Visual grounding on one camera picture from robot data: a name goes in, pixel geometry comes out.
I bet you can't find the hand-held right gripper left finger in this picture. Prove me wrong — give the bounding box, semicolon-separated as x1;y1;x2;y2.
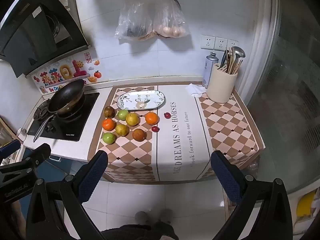
25;150;109;240

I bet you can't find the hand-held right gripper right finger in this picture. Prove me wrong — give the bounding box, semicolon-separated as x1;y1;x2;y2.
211;151;292;240

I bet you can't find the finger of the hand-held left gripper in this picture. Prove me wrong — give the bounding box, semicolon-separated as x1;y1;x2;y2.
0;139;22;159
0;143;52;178

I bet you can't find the bright orange tangerine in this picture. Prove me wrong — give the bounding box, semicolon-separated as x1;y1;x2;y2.
102;118;115;131
145;112;159;126

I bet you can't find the yellow-green orange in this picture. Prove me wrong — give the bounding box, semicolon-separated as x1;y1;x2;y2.
115;124;130;137

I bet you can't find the brownish orange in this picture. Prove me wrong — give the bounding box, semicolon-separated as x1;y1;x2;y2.
132;128;147;142

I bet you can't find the yellow orange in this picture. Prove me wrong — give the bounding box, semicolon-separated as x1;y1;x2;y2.
125;112;140;127

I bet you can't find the oval patterned ceramic plate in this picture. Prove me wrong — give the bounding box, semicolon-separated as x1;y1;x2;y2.
117;90;166;110

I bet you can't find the person's left forearm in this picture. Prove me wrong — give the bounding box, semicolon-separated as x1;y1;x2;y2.
11;201;27;240

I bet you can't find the blue container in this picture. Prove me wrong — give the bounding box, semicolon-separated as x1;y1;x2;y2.
42;155;83;180

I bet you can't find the black gas stove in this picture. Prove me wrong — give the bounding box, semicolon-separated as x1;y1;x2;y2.
27;92;100;142

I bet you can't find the checkered printed table cloth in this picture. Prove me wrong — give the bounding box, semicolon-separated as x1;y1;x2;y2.
87;81;265;183

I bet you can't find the black frying pan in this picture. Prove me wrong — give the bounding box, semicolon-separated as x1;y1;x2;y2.
33;79;85;143

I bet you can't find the person's dark clothing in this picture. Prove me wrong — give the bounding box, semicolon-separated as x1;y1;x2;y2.
100;221;179;240

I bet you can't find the yellow item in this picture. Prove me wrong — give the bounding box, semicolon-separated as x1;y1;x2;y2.
296;192;317;217

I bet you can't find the cream utensil holder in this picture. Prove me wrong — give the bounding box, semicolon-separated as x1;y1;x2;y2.
206;64;238;104

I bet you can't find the white tissue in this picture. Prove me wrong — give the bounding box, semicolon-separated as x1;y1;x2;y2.
185;83;208;98

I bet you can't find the frosted glass door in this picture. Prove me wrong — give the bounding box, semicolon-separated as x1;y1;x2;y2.
247;0;320;193

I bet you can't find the white spray can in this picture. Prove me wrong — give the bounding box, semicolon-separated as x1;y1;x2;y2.
202;52;219;88

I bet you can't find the bundle of chopsticks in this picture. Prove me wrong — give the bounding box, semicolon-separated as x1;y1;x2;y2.
220;47;243;75

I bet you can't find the black range hood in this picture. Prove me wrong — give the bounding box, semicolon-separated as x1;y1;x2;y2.
0;0;92;78

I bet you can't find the metal ladle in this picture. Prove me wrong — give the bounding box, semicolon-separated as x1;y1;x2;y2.
231;46;246;67

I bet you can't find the plastic bag with dark contents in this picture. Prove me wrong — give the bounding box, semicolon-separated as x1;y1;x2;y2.
115;0;154;40

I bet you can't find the plastic bag of eggs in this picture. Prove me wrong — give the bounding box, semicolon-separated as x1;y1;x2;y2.
150;0;190;39

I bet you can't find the colourful wall sticker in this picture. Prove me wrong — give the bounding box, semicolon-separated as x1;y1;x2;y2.
32;52;102;93

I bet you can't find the black utensil handle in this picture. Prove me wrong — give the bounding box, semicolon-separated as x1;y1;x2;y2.
220;50;229;68

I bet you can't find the white wall socket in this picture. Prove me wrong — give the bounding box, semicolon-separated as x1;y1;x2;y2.
214;37;228;52
227;39;239;52
201;35;215;50

